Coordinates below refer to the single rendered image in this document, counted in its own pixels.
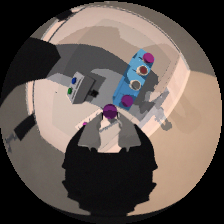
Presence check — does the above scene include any dark purple screw cap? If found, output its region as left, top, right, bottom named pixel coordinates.
left=121, top=95, right=133, bottom=107

